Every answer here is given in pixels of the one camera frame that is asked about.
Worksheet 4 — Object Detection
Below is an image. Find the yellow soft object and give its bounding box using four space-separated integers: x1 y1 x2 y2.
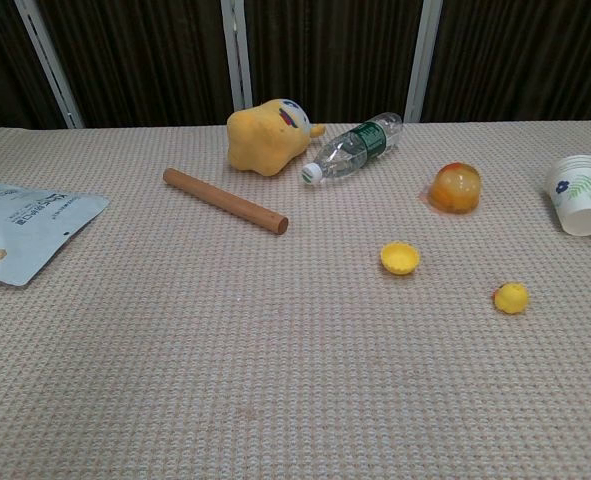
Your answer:
491 282 531 316

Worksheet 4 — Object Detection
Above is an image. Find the yellow plush toy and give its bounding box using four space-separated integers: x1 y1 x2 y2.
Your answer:
225 97 327 178

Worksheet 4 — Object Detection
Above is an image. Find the yellow small cup shell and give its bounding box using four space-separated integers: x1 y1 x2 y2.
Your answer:
379 241 421 276

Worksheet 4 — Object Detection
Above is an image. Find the wooden rolling pin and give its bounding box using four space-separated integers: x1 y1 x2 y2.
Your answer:
162 167 290 235

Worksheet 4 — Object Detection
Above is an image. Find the clear plastic water bottle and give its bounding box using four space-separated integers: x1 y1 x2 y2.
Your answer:
301 111 404 186

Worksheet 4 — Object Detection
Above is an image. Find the beige woven tablecloth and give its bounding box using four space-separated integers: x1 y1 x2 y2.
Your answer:
0 118 591 480

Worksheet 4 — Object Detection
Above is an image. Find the orange fruit jelly cup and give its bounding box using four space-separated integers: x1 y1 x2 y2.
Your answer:
427 161 483 216

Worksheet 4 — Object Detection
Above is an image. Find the white blue snack pouch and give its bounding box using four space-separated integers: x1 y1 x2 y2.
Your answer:
0 182 111 288

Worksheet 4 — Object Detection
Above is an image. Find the stack of floral paper cups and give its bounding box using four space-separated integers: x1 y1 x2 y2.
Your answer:
545 154 591 237

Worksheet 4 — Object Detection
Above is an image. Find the white metal slotted rail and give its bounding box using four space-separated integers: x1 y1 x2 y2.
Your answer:
218 0 254 112
13 0 85 130
404 0 444 124

